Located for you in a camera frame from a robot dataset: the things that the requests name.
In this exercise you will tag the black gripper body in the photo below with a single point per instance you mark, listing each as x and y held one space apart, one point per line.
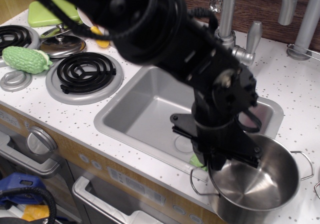
228 139

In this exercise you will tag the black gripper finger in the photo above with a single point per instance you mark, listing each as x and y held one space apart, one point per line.
216 162
200 152

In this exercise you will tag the stainless steel pot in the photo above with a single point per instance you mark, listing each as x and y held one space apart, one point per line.
245 194

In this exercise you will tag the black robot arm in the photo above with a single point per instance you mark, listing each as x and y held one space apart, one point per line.
164 33

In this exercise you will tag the grey toy sink basin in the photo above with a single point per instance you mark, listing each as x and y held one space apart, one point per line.
139 116

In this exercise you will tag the steel pot lid lower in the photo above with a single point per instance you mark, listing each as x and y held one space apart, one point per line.
62 46

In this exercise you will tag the steel pot lid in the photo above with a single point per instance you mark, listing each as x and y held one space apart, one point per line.
62 46
56 31

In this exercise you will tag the steel pot lid upper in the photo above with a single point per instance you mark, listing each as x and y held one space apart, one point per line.
56 31

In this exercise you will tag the green toy cabbage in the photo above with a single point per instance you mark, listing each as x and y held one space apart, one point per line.
194 161

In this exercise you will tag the silver toy faucet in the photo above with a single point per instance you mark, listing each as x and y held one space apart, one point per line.
227 30

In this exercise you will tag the grey vertical pole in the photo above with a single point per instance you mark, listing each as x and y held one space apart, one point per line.
309 24

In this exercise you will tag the front right black burner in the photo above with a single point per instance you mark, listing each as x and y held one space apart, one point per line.
84 78

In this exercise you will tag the black burner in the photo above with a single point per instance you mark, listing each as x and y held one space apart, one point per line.
18 36
84 78

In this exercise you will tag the silver stove dial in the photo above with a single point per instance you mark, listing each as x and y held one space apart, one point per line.
39 142

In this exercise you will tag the yellow cloth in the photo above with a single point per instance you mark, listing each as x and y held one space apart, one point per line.
35 212

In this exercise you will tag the blue clamp tool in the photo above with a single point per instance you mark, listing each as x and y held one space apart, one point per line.
18 181

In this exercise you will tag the green toy bitter gourd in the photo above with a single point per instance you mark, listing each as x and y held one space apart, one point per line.
27 60

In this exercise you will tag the grey oval knob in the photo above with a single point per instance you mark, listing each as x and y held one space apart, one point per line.
15 81

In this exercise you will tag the green plastic cutting board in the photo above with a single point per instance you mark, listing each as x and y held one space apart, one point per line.
39 15

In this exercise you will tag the left black burner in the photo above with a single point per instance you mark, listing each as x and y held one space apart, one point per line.
18 36

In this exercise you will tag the wire rack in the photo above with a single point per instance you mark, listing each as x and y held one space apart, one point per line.
300 53

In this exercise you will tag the grey dishwasher handle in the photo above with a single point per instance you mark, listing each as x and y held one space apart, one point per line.
112 213

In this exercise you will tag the yellow handled toy knife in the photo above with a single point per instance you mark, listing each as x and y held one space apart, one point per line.
101 42

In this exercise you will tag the grey oven door handle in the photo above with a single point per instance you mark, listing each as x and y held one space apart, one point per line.
46 170

